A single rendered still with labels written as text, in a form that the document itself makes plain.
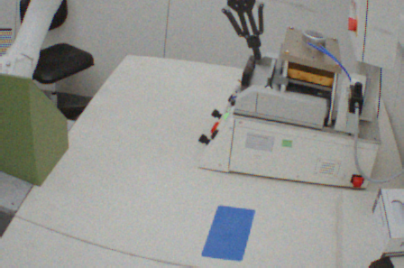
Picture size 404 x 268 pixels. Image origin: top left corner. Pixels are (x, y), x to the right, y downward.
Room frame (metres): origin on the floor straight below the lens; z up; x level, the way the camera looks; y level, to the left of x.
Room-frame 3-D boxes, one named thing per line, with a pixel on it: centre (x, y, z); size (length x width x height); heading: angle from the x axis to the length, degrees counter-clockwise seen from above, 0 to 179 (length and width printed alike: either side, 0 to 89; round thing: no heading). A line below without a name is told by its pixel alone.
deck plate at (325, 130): (1.37, -0.33, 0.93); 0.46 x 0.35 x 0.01; 79
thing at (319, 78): (1.37, -0.30, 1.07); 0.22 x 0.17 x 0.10; 169
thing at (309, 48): (1.35, -0.33, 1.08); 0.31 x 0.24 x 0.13; 169
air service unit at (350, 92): (1.14, -0.38, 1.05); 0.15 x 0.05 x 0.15; 169
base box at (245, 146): (1.36, -0.29, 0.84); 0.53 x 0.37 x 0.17; 79
